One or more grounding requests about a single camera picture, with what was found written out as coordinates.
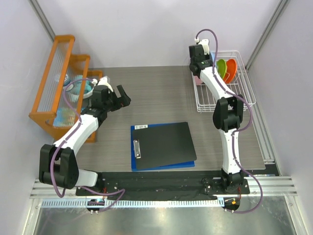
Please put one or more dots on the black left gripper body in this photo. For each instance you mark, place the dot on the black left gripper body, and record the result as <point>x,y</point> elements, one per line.
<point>113,103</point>

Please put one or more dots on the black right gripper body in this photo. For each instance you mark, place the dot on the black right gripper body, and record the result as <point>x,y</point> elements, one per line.
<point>206,57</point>

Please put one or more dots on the pink plate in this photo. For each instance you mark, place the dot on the pink plate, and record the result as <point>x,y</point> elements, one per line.
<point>197,80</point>

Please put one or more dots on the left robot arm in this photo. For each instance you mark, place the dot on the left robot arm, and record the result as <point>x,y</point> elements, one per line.
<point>58,166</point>

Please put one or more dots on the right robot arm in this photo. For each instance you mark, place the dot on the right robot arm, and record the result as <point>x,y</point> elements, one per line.
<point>227,116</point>

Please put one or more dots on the orange wooden shelf rack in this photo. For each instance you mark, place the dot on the orange wooden shelf rack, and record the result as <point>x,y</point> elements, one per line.
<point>50,95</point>

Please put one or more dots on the blue plate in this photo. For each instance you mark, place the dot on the blue plate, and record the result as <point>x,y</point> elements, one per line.
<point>213,56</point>

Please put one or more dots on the green plate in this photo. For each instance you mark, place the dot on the green plate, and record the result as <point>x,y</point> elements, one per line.
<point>221,67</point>

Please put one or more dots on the teal scrub brush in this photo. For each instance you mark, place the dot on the teal scrub brush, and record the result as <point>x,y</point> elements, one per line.
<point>74,92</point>

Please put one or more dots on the orange plate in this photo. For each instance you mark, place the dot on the orange plate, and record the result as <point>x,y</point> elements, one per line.
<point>231,71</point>

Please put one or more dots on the white and teal bowl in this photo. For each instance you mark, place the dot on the white and teal bowl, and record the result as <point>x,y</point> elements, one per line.
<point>88,88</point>

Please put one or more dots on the small white blue jar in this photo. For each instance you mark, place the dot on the small white blue jar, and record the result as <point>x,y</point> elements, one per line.
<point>67,86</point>

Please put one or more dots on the black clipboard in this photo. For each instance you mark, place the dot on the black clipboard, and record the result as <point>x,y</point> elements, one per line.
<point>163,144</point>

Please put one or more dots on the blue folder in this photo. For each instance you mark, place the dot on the blue folder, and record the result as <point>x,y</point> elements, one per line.
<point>161,167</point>

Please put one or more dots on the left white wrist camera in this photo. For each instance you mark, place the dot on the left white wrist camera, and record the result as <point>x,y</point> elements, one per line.
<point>106,82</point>

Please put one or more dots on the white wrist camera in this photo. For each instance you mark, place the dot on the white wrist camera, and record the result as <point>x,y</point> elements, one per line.
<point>204,43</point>
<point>106,82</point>

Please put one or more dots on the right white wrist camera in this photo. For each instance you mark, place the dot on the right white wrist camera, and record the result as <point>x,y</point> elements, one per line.
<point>204,43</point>

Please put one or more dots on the white wire dish rack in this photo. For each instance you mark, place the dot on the white wire dish rack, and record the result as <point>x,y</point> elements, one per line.
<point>205,101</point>

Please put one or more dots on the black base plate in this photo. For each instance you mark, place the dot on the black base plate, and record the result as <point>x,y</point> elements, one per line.
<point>166,185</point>

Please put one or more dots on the aluminium frame rail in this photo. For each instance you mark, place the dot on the aluminium frame rail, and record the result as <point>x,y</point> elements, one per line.
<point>265,187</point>

